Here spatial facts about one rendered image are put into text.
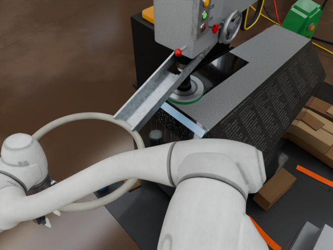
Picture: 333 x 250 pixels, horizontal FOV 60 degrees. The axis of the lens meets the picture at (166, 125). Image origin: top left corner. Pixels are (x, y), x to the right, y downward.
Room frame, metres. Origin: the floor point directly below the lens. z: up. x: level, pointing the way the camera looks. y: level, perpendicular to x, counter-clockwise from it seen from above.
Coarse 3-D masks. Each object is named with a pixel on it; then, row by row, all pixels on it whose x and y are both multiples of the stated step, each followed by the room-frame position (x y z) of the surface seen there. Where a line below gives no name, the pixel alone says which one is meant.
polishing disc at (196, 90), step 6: (192, 78) 1.23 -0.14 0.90; (192, 84) 1.18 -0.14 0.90; (198, 84) 1.18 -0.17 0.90; (192, 90) 1.13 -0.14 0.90; (198, 90) 1.13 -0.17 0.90; (174, 96) 1.09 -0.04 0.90; (180, 96) 1.09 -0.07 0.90; (186, 96) 1.09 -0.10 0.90; (192, 96) 1.09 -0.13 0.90; (198, 96) 1.09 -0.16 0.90
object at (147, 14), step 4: (148, 8) 2.25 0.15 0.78; (152, 8) 2.25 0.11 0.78; (144, 12) 2.18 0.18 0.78; (148, 12) 2.18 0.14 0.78; (152, 12) 2.18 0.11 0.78; (144, 16) 2.16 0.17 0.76; (148, 16) 2.13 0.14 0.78; (152, 16) 2.12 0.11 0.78; (148, 20) 2.12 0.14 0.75; (152, 20) 2.09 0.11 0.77
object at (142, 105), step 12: (168, 60) 1.15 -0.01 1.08; (192, 60) 1.12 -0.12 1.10; (156, 72) 1.08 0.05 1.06; (168, 72) 1.11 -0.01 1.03; (144, 84) 1.02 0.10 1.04; (156, 84) 1.05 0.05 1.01; (168, 84) 1.04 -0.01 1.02; (132, 96) 0.96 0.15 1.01; (144, 96) 0.99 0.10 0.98; (156, 96) 0.98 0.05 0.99; (168, 96) 0.97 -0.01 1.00; (120, 108) 0.91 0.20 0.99; (132, 108) 0.94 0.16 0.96; (144, 108) 0.93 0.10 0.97; (156, 108) 0.91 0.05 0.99; (132, 120) 0.87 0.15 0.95; (144, 120) 0.85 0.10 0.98
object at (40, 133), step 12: (60, 120) 0.85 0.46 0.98; (72, 120) 0.86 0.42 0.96; (108, 120) 0.87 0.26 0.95; (120, 120) 0.86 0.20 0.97; (36, 132) 0.77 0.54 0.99; (132, 132) 0.79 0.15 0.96; (132, 180) 0.55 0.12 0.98; (120, 192) 0.49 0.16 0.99; (72, 204) 0.44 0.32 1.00; (84, 204) 0.44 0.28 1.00; (96, 204) 0.45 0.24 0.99
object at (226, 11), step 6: (228, 0) 1.22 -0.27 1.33; (234, 0) 1.26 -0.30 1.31; (240, 0) 1.31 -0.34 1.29; (246, 0) 1.35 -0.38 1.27; (252, 0) 1.41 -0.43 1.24; (222, 6) 1.18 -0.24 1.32; (228, 6) 1.22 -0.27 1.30; (234, 6) 1.27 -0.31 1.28; (240, 6) 1.32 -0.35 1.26; (246, 6) 1.37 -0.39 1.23; (222, 12) 1.19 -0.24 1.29; (228, 12) 1.23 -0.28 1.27; (222, 18) 1.20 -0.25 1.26
